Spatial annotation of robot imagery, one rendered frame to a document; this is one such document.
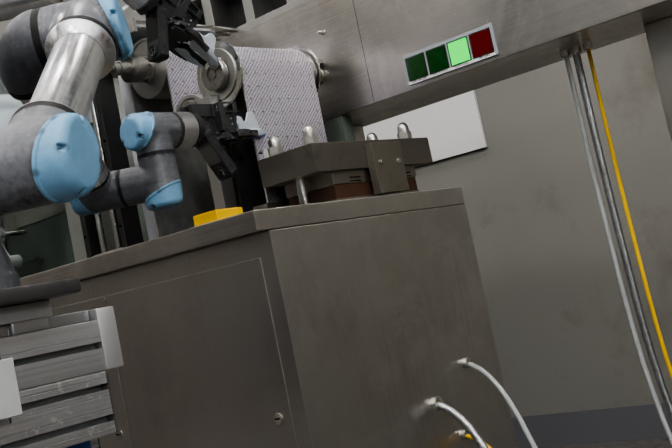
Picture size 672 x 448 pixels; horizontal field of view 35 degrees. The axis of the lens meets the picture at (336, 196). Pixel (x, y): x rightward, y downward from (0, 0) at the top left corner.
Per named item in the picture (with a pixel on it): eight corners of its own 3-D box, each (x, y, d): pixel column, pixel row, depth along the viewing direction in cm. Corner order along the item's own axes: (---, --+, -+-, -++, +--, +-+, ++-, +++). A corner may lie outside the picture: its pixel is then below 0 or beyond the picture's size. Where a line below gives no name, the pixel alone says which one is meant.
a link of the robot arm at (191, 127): (188, 143, 212) (163, 153, 217) (205, 143, 215) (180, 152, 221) (181, 107, 213) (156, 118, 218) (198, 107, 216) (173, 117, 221)
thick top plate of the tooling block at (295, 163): (262, 188, 224) (257, 160, 225) (380, 177, 254) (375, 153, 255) (316, 171, 214) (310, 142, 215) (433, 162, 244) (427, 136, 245)
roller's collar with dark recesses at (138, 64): (121, 85, 251) (116, 59, 252) (141, 86, 256) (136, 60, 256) (137, 78, 247) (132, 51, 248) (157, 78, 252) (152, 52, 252)
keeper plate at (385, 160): (374, 194, 226) (363, 144, 227) (402, 191, 233) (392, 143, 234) (383, 192, 224) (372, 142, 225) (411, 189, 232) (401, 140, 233)
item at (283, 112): (259, 168, 231) (242, 86, 232) (330, 163, 248) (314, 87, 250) (260, 168, 230) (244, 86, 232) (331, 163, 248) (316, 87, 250)
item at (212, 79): (196, 77, 238) (210, 50, 234) (202, 77, 239) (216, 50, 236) (214, 98, 235) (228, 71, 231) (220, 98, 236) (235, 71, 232)
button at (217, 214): (194, 228, 205) (192, 216, 205) (221, 225, 210) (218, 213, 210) (218, 221, 200) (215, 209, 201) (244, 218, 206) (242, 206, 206)
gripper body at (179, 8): (206, 13, 229) (166, -25, 223) (193, 42, 225) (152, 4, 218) (184, 24, 234) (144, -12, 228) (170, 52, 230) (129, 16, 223)
